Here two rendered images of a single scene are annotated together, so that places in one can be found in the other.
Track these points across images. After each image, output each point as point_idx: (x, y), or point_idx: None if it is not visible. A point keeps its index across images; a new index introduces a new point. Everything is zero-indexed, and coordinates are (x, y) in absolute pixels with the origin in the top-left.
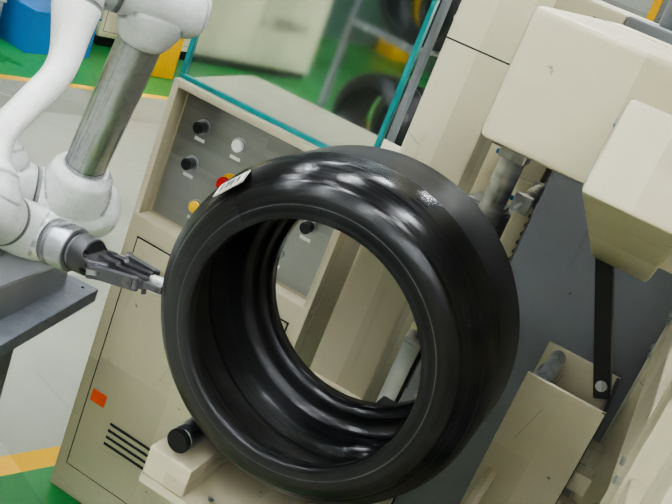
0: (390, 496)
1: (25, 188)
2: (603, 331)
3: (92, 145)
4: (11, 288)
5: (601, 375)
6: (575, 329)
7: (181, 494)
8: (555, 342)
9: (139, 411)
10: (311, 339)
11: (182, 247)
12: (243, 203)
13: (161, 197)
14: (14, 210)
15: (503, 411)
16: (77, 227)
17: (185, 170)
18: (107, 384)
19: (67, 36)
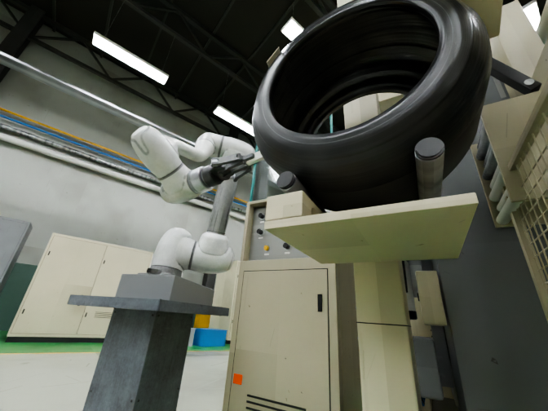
0: (469, 93)
1: (189, 243)
2: (500, 65)
3: (217, 215)
4: (182, 282)
5: (523, 78)
6: (474, 169)
7: (300, 212)
8: (470, 180)
9: (262, 374)
10: (342, 285)
11: (258, 90)
12: (282, 52)
13: (251, 254)
14: (174, 151)
15: (473, 230)
16: None
17: (258, 236)
18: (241, 365)
19: (201, 146)
